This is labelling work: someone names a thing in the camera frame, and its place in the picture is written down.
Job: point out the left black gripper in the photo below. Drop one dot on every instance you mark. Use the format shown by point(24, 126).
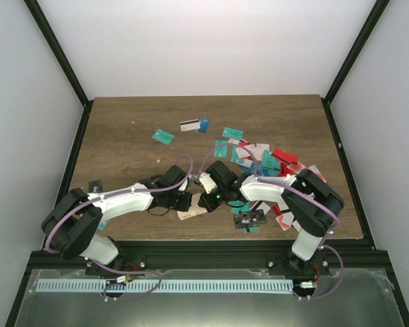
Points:
point(185, 205)

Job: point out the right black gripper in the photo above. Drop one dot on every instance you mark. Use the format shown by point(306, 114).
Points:
point(209, 206)

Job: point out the beige leather card holder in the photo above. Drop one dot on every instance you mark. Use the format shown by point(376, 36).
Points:
point(194, 209)

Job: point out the black card front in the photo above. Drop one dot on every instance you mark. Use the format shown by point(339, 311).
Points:
point(95, 186)

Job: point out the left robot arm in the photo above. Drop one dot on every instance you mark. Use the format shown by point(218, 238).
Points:
point(71, 228)

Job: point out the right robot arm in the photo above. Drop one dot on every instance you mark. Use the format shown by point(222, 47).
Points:
point(311, 201)

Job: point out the black card right pile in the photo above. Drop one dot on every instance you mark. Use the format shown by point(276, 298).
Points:
point(250, 219)

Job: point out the teal card upright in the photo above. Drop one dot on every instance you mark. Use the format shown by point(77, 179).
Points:
point(221, 150)

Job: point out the teal VIP card top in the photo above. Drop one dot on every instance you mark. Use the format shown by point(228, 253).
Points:
point(232, 133)

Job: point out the blue card top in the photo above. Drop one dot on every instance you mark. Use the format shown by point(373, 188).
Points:
point(203, 125)

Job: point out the white card magnetic stripe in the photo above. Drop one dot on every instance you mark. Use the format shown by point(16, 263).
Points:
point(190, 125)

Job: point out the white red patterned card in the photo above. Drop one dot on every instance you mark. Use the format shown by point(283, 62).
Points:
point(317, 172)

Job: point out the light blue slotted strip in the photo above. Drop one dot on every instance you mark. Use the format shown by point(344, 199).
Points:
point(273, 286)

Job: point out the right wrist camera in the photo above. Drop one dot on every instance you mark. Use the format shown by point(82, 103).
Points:
point(206, 181)

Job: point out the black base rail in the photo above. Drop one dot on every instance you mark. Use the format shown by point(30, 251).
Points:
point(272, 255)

